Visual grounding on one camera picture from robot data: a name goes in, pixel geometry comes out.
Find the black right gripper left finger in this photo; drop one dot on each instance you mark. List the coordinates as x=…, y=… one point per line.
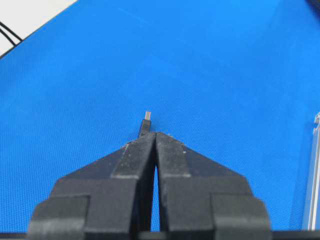
x=109, y=199

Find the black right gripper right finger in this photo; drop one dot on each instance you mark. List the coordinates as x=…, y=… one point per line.
x=201, y=199

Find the aluminium extrusion frame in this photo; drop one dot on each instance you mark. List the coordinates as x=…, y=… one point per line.
x=311, y=217

